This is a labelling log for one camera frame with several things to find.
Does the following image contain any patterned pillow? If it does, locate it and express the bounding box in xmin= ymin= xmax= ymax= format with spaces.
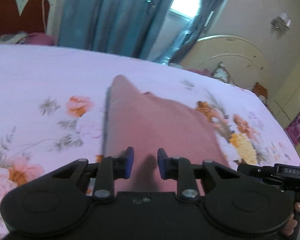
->
xmin=212 ymin=62 xmax=235 ymax=85

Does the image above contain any silver wall lamp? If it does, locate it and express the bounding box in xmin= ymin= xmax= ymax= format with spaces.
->
xmin=271 ymin=12 xmax=291 ymax=33

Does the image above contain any right hand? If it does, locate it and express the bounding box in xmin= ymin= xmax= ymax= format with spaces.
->
xmin=282 ymin=197 xmax=300 ymax=237

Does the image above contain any cream arched headboard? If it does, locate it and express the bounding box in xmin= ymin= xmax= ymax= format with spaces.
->
xmin=179 ymin=35 xmax=270 ymax=89

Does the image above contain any cream wardrobe with purple stickers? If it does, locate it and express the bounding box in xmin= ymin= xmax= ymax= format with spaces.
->
xmin=268 ymin=59 xmax=300 ymax=156

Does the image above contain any white red heart headboard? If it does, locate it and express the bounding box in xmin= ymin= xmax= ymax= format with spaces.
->
xmin=0 ymin=0 xmax=57 ymax=40

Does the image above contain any blue curtain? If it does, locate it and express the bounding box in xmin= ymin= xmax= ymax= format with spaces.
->
xmin=58 ymin=0 xmax=224 ymax=64

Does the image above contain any pink ribbed knit garment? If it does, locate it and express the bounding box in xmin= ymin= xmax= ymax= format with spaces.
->
xmin=104 ymin=75 xmax=229 ymax=192

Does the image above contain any magenta pillow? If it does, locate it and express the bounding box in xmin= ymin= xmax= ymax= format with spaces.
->
xmin=0 ymin=31 xmax=56 ymax=46

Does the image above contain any floral pink bed sheet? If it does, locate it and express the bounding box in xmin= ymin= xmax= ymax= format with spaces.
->
xmin=0 ymin=45 xmax=300 ymax=239

